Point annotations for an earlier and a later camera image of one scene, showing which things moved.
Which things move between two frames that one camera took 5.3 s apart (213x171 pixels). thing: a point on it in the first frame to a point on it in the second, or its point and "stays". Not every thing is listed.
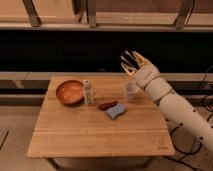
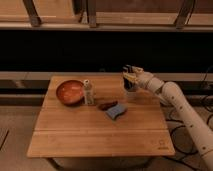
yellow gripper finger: (141, 61) to (137, 69)
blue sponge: (115, 111) stays
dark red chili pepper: (105, 106) stays
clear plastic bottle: (88, 94) stays
